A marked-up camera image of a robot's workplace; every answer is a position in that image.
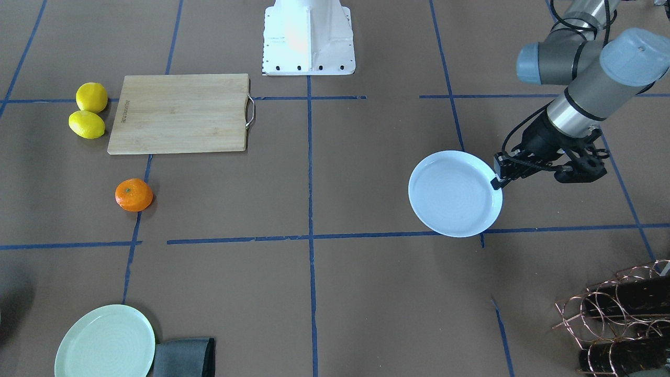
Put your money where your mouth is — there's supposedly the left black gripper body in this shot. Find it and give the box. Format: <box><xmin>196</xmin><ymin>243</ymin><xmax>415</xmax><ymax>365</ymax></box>
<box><xmin>516</xmin><ymin>114</ymin><xmax>609</xmax><ymax>184</ymax></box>

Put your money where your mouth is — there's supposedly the light blue plate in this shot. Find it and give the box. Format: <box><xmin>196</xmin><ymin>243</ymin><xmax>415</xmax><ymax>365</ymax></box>
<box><xmin>408</xmin><ymin>150</ymin><xmax>503</xmax><ymax>238</ymax></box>

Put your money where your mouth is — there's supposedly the orange mandarin fruit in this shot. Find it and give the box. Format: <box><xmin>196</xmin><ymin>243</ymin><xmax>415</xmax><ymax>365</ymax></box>
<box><xmin>114</xmin><ymin>178</ymin><xmax>154</xmax><ymax>212</ymax></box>

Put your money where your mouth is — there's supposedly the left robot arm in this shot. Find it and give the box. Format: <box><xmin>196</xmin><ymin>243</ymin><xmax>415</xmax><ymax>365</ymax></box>
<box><xmin>491</xmin><ymin>1</ymin><xmax>669</xmax><ymax>190</ymax></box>

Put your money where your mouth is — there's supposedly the light green plate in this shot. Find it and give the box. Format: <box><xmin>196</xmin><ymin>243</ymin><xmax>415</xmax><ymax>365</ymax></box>
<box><xmin>53</xmin><ymin>305</ymin><xmax>156</xmax><ymax>376</ymax></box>

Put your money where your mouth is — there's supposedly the dark wine bottle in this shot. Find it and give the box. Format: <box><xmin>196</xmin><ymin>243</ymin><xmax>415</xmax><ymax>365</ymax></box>
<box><xmin>582</xmin><ymin>276</ymin><xmax>669</xmax><ymax>320</ymax></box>
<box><xmin>578</xmin><ymin>337</ymin><xmax>669</xmax><ymax>376</ymax></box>

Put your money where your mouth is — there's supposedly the bamboo cutting board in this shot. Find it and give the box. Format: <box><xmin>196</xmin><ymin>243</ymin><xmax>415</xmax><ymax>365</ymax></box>
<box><xmin>107</xmin><ymin>73</ymin><xmax>255</xmax><ymax>156</ymax></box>

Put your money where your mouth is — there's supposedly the folded grey cloth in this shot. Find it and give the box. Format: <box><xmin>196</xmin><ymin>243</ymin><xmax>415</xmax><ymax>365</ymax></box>
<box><xmin>153</xmin><ymin>337</ymin><xmax>216</xmax><ymax>376</ymax></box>

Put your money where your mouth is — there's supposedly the upper yellow lemon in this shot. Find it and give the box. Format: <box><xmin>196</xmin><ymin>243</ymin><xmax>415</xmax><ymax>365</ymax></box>
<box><xmin>69</xmin><ymin>110</ymin><xmax>106</xmax><ymax>139</ymax></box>

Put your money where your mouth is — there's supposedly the yellow lemon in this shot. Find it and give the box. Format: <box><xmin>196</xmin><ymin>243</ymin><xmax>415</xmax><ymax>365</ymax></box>
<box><xmin>75</xmin><ymin>83</ymin><xmax>109</xmax><ymax>114</ymax></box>
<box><xmin>69</xmin><ymin>110</ymin><xmax>106</xmax><ymax>139</ymax></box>

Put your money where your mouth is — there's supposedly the lower yellow lemon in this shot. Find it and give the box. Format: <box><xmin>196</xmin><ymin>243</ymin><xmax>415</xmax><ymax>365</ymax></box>
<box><xmin>75</xmin><ymin>83</ymin><xmax>109</xmax><ymax>114</ymax></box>

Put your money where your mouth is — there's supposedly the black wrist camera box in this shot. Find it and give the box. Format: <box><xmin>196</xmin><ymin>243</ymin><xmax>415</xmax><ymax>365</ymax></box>
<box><xmin>494</xmin><ymin>151</ymin><xmax>555</xmax><ymax>182</ymax></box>

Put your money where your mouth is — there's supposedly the copper wire bottle rack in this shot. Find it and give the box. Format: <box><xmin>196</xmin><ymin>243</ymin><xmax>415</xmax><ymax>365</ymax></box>
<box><xmin>554</xmin><ymin>259</ymin><xmax>668</xmax><ymax>376</ymax></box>

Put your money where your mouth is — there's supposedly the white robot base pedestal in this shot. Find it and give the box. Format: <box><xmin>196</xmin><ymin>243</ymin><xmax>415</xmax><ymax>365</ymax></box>
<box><xmin>262</xmin><ymin>1</ymin><xmax>356</xmax><ymax>76</ymax></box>

